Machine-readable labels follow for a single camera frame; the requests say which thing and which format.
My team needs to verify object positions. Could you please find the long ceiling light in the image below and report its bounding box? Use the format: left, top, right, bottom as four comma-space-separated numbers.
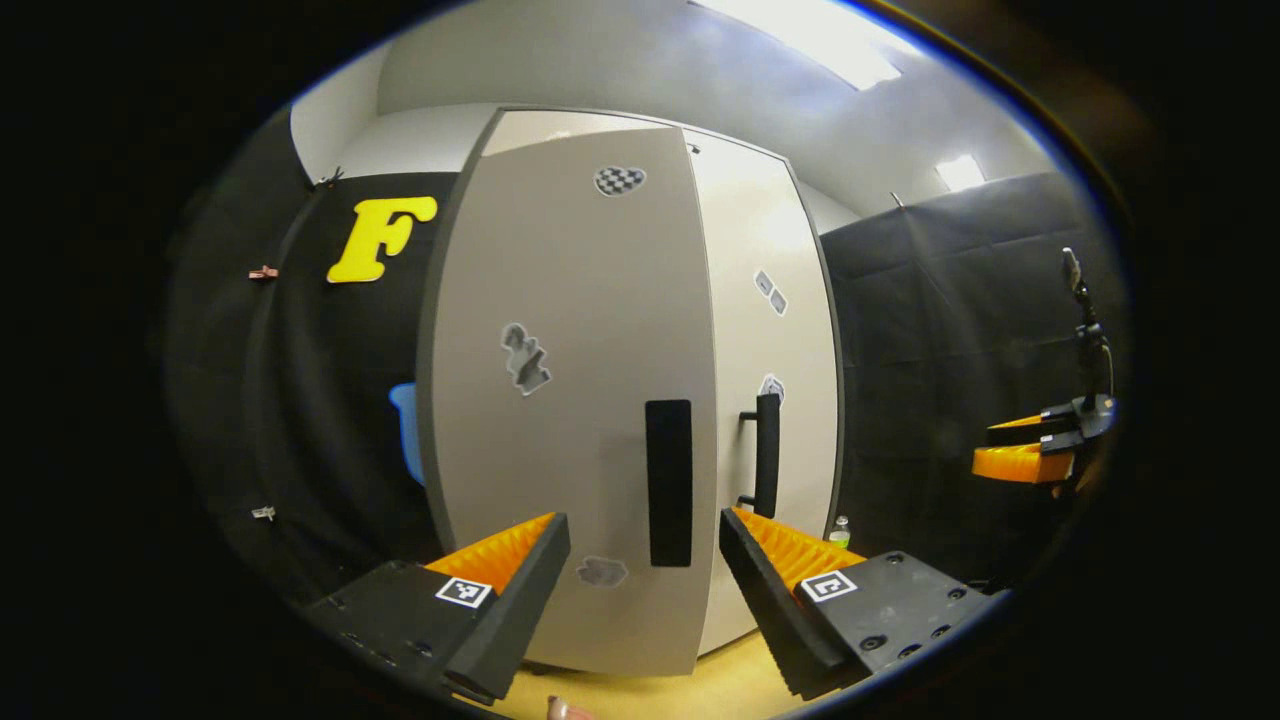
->
690, 0, 927, 92

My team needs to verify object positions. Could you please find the small ceiling light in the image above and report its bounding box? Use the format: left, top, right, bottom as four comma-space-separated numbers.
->
934, 152, 989, 194

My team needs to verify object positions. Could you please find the black backdrop cloth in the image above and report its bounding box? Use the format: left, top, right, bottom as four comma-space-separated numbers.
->
165, 108, 462, 603
819, 171, 1127, 593

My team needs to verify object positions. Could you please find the white shoe cabinet door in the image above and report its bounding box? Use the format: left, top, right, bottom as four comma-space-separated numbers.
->
416, 124, 720, 679
684, 128, 847, 657

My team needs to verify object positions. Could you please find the white grey shoe cabinet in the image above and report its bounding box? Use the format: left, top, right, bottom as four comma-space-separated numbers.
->
415, 105, 849, 679

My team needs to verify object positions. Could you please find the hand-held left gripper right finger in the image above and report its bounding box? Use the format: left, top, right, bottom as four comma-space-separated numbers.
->
717, 506, 1010, 702

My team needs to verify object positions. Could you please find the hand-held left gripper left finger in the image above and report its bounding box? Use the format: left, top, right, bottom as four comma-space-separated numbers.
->
304, 512, 573, 705

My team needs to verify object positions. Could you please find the black door handle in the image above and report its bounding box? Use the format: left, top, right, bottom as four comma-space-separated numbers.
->
737, 392, 782, 520
644, 399, 694, 569

